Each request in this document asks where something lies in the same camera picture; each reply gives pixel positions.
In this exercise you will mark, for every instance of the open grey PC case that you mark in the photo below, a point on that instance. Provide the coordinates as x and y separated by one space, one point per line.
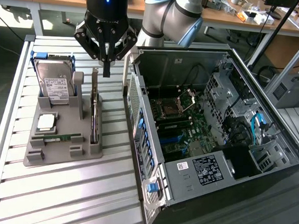
149 66

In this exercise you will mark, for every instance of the perforated metal drive cage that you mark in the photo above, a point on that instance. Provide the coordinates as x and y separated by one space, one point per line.
214 113

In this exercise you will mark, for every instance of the grey plastic parts rack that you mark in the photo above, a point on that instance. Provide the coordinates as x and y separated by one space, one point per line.
61 127

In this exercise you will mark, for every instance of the silver CPU chip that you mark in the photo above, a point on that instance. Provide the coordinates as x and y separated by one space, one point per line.
46 122

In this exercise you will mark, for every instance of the green RAM stick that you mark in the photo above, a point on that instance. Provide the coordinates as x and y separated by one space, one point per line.
63 137

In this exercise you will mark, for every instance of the metal socket cover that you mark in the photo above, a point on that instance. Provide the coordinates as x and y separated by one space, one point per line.
187 100

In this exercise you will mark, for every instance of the CPU socket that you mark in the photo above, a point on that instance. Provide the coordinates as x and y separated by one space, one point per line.
168 109

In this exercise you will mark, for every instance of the grey power supply unit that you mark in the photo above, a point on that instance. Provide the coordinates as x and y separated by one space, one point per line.
178 181

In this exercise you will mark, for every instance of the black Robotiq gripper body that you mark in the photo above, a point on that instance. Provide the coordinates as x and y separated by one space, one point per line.
106 4

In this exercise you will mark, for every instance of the hard disk in blue frame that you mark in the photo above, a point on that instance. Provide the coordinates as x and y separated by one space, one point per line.
55 82

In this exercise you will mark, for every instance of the green motherboard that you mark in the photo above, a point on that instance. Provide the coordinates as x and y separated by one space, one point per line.
201 129

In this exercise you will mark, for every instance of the grey disk bay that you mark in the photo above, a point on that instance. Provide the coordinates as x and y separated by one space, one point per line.
270 158

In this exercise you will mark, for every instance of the grey computer tower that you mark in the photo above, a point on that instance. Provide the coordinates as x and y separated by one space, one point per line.
293 94

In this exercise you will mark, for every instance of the black monitor stand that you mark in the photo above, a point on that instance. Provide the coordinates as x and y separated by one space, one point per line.
280 1

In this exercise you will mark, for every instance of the graphics card with metal bracket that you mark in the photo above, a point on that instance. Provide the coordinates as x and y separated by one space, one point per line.
94 124

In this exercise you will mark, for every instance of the orange white small box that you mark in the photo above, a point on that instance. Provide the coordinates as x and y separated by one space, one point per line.
244 15

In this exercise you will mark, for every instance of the grey chipset heatsink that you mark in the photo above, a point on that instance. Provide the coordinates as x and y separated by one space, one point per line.
196 148

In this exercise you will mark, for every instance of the black tripod pole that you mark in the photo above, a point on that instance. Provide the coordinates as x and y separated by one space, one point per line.
276 33

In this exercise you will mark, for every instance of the grey metal box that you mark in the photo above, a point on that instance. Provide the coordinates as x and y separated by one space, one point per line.
214 2

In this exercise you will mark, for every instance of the blue case latch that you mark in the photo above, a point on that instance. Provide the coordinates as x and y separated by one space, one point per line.
151 188

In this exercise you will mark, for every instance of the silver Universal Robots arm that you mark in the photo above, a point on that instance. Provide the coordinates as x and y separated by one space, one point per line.
174 15

